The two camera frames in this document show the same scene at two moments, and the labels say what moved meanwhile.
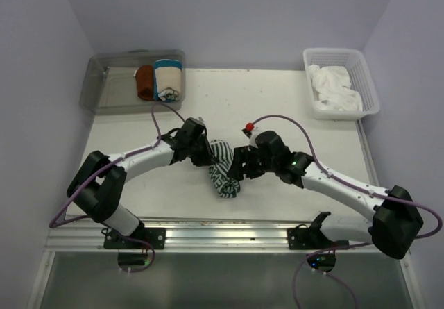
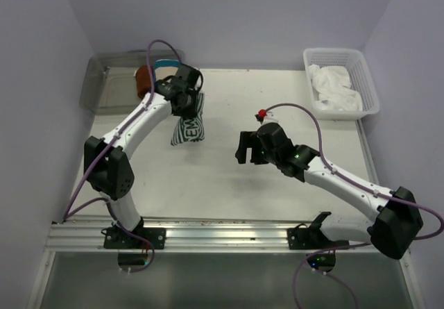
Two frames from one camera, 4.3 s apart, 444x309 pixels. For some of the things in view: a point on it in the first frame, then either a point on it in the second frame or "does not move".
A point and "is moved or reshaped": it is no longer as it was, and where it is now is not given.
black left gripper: (207, 158) to (191, 111)
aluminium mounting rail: (87, 235) does not move
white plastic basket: (361, 80) does not move
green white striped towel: (223, 153) is moved or reshaped
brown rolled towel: (145, 82) does not move
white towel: (331, 83) does not move
